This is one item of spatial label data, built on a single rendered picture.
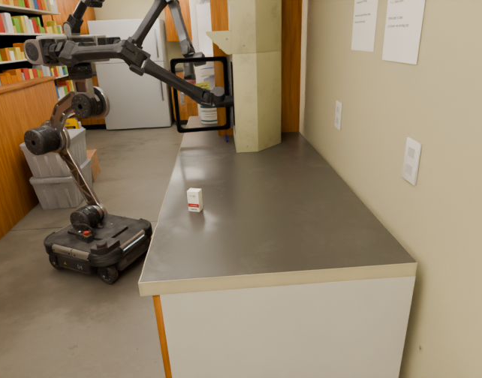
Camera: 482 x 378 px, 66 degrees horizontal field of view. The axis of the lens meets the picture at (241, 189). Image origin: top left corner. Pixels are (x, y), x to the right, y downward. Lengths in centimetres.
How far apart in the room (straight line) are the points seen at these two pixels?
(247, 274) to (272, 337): 22
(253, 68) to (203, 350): 124
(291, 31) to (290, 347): 164
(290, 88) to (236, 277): 149
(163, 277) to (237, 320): 23
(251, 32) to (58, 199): 271
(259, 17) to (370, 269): 124
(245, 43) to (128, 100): 525
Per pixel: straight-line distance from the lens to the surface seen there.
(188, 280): 95
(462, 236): 94
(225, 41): 180
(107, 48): 194
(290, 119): 226
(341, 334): 112
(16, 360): 238
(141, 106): 690
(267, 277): 95
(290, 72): 222
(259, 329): 105
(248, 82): 182
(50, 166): 385
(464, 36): 94
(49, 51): 218
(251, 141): 187
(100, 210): 287
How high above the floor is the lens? 149
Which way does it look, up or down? 22 degrees down
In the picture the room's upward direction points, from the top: 2 degrees counter-clockwise
